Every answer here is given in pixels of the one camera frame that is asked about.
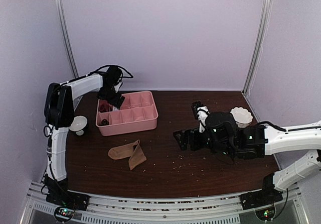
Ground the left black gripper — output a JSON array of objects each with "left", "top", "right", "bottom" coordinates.
[{"left": 97, "top": 84, "right": 126, "bottom": 108}]

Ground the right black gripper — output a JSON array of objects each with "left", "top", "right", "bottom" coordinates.
[{"left": 173, "top": 126, "right": 234, "bottom": 158}]

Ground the tan ribbed sock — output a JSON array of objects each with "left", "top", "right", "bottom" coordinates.
[{"left": 108, "top": 140, "right": 147, "bottom": 170}]

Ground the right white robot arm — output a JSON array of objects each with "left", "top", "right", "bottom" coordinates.
[{"left": 173, "top": 110, "right": 320, "bottom": 205}]

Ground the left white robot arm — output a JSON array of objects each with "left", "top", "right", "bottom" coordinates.
[{"left": 43, "top": 65, "right": 133, "bottom": 206}]

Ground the dark red rolled sock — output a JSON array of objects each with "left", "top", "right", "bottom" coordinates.
[{"left": 98, "top": 102, "right": 112, "bottom": 113}]

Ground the dark brown rolled sock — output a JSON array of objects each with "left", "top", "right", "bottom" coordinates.
[{"left": 100, "top": 119, "right": 109, "bottom": 126}]

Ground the pink divided organizer tray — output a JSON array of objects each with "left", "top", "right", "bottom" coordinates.
[{"left": 96, "top": 91, "right": 158, "bottom": 136}]

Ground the white round cup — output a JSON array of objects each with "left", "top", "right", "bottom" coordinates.
[{"left": 69, "top": 116, "right": 88, "bottom": 136}]

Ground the white scalloped bowl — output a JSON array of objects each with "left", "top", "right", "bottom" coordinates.
[{"left": 230, "top": 107, "right": 253, "bottom": 128}]

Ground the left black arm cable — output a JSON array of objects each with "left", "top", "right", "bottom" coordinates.
[{"left": 95, "top": 64, "right": 134, "bottom": 84}]

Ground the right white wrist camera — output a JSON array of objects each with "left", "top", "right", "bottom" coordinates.
[{"left": 192, "top": 101, "right": 210, "bottom": 133}]

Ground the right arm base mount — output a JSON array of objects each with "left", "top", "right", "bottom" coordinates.
[{"left": 239, "top": 189, "right": 283, "bottom": 222}]

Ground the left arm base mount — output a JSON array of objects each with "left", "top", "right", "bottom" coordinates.
[{"left": 46, "top": 192, "right": 90, "bottom": 222}]

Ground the left aluminium frame post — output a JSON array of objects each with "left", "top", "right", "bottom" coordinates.
[{"left": 55, "top": 0, "right": 79, "bottom": 78}]

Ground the aluminium frame post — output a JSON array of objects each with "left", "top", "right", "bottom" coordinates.
[
  {"left": 55, "top": 0, "right": 79, "bottom": 78},
  {"left": 242, "top": 0, "right": 272, "bottom": 96}
]

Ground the right aluminium frame post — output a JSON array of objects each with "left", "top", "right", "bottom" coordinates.
[{"left": 242, "top": 0, "right": 272, "bottom": 96}]

